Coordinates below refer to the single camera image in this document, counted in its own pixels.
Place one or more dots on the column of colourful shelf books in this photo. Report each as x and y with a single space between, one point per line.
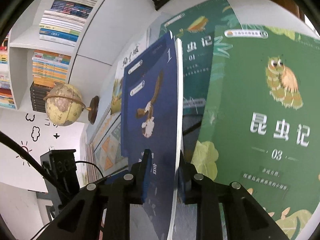
6 80

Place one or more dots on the green caterpillar cover book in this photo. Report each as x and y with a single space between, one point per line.
250 92

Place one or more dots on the dark blue eagle cover book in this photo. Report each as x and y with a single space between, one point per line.
155 92

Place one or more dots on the pond cover picture book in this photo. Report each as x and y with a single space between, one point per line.
117 92

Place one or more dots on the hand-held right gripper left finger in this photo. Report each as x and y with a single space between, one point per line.
147 177

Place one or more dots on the white bookshelf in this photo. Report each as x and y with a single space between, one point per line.
105 42

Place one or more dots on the row of colourful shelf books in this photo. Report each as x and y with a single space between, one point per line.
62 27

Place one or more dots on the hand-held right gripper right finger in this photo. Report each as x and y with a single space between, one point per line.
182 187

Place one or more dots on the dark green turtle cover book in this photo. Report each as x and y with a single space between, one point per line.
200 50

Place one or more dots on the row of black books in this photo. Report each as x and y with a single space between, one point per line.
41 98

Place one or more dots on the patterned woven table mat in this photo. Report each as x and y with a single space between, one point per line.
110 145

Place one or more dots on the antique style desk globe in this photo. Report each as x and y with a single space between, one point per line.
62 105

